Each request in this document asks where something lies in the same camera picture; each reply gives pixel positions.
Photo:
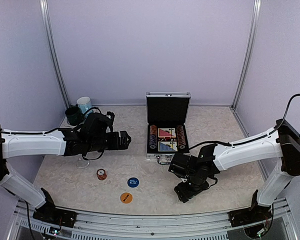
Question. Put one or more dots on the red yellow chip row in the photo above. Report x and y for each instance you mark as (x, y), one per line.
(153, 130)

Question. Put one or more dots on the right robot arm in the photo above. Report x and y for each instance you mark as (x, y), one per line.
(282, 142)

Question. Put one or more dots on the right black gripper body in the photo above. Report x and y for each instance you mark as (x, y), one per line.
(196, 185)

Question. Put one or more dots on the aluminium post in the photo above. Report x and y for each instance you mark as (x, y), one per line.
(248, 53)
(53, 53)

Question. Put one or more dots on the purple chip row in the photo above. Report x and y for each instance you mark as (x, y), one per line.
(153, 141)

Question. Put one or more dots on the brown chip row in case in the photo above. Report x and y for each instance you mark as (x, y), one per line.
(180, 137)

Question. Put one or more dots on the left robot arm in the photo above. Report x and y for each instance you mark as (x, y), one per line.
(17, 143)

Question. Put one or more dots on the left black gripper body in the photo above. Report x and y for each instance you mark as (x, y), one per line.
(98, 144)

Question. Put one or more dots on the red playing card deck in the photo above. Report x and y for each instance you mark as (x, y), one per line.
(167, 133)

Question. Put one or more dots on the left aluminium post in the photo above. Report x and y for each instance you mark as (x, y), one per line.
(53, 53)

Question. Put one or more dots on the clear round disc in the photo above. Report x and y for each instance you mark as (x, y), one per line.
(81, 163)

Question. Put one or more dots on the aluminium front rail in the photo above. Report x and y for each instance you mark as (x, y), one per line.
(103, 226)

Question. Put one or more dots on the blue small blind button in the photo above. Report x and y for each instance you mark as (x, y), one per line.
(133, 182)

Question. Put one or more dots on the orange big blind button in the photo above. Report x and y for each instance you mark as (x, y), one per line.
(126, 198)

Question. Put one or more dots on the aluminium poker case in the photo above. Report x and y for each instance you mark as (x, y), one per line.
(166, 110)

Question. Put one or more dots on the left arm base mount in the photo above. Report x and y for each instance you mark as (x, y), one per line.
(56, 216)

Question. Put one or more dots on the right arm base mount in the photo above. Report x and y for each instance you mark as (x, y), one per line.
(245, 216)

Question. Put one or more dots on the right aluminium post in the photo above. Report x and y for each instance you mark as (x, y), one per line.
(248, 53)

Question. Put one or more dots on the light blue mug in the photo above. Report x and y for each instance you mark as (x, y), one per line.
(84, 104)

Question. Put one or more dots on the dark green mug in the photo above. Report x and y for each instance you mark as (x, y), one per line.
(74, 115)

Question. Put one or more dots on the orange poker chip stack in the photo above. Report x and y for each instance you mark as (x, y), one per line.
(101, 174)

